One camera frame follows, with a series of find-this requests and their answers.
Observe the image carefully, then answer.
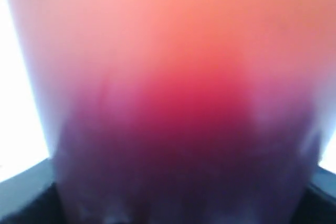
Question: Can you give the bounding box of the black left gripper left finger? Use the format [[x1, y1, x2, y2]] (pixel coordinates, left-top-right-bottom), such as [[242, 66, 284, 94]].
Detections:
[[1, 159, 62, 223]]

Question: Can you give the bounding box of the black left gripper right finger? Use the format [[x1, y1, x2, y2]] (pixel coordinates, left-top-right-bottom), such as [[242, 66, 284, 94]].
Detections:
[[308, 166, 335, 223]]

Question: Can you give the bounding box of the red ketchup squeeze bottle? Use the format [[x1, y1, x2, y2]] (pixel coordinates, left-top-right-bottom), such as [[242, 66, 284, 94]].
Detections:
[[8, 0, 335, 223]]

